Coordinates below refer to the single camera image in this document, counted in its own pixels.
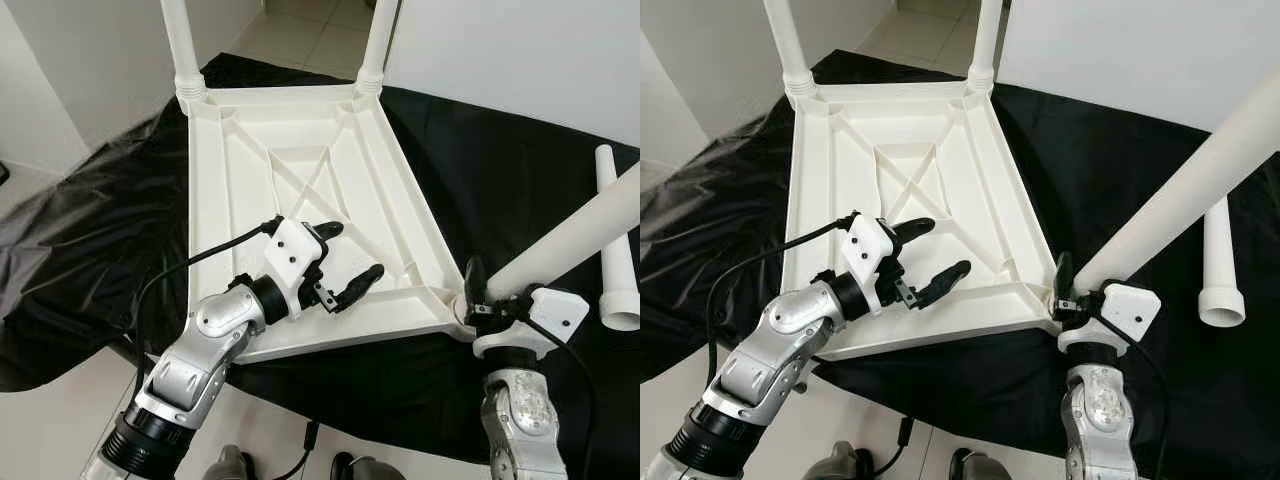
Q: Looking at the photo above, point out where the white tapered plastic table leg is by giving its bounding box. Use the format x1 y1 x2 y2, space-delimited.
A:
485 163 641 303
963 0 1006 93
353 0 403 96
1197 193 1247 330
762 0 819 101
1070 92 1280 298
595 145 641 332
158 0 208 104

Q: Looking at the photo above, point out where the black table cloth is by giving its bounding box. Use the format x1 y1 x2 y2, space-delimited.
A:
0 52 641 471
640 48 1280 480

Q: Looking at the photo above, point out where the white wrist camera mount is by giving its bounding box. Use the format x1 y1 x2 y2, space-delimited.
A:
838 212 906 316
1058 282 1163 358
472 285 591 361
262 215 329 319

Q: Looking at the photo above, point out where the grey left robot foot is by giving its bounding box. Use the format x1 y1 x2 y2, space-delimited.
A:
205 445 261 480
805 440 871 480

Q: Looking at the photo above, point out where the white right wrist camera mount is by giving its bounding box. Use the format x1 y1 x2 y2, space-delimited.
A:
472 285 591 361
1058 282 1163 358

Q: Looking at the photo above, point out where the grey right robot foot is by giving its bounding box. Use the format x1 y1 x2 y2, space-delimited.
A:
948 447 1021 480
332 452 406 480

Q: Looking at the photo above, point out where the grey robot foot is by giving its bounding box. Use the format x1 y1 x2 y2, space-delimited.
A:
948 447 1021 480
205 445 261 480
805 440 871 480
332 452 406 480

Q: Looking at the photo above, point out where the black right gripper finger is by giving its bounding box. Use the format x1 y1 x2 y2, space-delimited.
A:
1052 250 1079 301
464 255 491 306

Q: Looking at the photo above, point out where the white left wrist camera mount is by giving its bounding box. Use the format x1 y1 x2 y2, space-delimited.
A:
262 215 329 319
838 212 906 316

